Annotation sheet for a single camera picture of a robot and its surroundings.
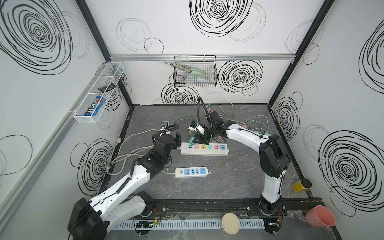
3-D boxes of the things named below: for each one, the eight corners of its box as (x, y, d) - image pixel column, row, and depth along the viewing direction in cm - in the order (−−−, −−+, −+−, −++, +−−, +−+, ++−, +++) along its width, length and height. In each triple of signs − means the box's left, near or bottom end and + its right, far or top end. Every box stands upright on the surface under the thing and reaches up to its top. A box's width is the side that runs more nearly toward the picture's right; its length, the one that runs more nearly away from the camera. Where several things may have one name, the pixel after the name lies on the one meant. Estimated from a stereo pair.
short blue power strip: (174, 178, 85) (174, 176, 83) (175, 168, 89) (175, 166, 86) (209, 178, 85) (209, 176, 83) (208, 168, 89) (209, 166, 86)
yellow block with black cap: (291, 192, 81) (302, 187, 73) (288, 184, 83) (298, 178, 76) (302, 192, 81) (313, 187, 73) (298, 184, 83) (309, 178, 76)
